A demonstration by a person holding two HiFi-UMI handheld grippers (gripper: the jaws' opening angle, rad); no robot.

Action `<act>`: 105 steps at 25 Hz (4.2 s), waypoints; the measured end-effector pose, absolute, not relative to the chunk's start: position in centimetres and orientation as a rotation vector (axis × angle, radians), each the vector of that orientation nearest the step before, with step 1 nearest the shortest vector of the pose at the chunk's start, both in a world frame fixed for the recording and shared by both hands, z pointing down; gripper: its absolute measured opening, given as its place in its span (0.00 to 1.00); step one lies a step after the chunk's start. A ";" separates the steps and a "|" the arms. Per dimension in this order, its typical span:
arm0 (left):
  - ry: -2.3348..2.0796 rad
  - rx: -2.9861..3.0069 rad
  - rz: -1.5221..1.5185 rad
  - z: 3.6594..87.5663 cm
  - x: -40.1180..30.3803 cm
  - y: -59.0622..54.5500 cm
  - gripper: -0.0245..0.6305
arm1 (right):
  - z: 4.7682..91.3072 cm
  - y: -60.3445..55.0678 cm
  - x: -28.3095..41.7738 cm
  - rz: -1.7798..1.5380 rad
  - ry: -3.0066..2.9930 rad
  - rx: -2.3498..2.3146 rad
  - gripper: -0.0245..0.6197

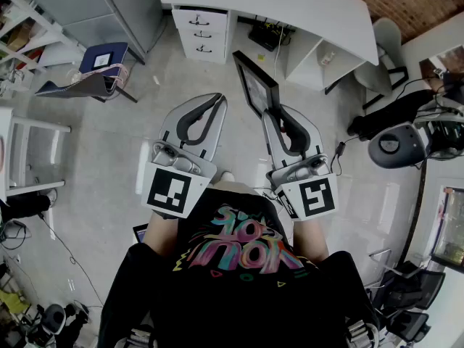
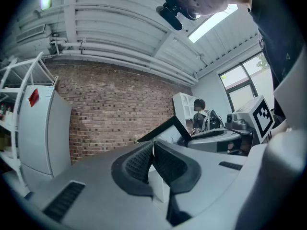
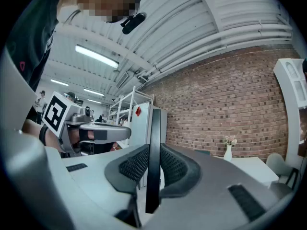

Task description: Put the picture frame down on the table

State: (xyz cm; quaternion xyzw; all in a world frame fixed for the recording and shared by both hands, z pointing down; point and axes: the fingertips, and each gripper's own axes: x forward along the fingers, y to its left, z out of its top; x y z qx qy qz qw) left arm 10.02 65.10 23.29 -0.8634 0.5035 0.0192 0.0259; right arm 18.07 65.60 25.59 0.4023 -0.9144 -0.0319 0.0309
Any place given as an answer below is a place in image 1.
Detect pink strap item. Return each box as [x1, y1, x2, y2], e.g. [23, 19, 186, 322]
[67, 62, 128, 88]

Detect white side table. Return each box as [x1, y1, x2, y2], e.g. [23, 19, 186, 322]
[0, 107, 72, 199]

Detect black picture frame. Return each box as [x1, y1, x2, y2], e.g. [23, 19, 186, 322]
[231, 50, 281, 120]

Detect laptop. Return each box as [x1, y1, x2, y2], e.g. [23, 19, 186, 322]
[133, 223, 149, 244]

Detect white chair black legs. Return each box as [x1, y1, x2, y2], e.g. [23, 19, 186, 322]
[353, 17, 409, 110]

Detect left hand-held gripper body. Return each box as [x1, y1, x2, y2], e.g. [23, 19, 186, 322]
[141, 140, 218, 220]

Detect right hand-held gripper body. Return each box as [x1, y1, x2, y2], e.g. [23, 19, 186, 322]
[265, 152, 341, 223]

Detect white drawer unit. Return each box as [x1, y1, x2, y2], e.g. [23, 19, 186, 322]
[170, 4, 233, 65]

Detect navy blue chair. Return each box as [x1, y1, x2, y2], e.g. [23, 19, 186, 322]
[35, 41, 138, 104]

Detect person's left forearm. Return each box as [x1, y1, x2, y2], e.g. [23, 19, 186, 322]
[146, 212, 181, 257]

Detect grey round machine base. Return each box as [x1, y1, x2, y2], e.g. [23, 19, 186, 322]
[368, 121, 428, 170]

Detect small white framed picture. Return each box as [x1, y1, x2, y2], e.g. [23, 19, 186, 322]
[93, 51, 114, 68]

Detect black cable with adapter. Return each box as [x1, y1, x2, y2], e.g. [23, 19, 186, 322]
[329, 136, 360, 176]

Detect grey harness strap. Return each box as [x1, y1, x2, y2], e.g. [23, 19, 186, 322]
[126, 324, 157, 348]
[344, 319, 380, 348]

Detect white storage shelf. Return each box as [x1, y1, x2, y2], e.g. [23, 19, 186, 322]
[0, 0, 86, 86]

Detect black router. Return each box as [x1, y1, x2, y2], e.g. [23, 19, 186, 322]
[248, 22, 293, 52]

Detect black printed t-shirt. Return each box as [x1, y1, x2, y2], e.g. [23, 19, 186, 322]
[97, 186, 381, 348]

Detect black office chair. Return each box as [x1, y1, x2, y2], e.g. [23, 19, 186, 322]
[373, 261, 447, 311]

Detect glass tank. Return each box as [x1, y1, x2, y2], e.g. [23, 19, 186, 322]
[431, 185, 464, 268]

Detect person's right forearm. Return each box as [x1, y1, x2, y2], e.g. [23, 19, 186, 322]
[292, 218, 331, 264]

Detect grey metal cabinet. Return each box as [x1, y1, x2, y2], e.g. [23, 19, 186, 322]
[7, 0, 164, 65]

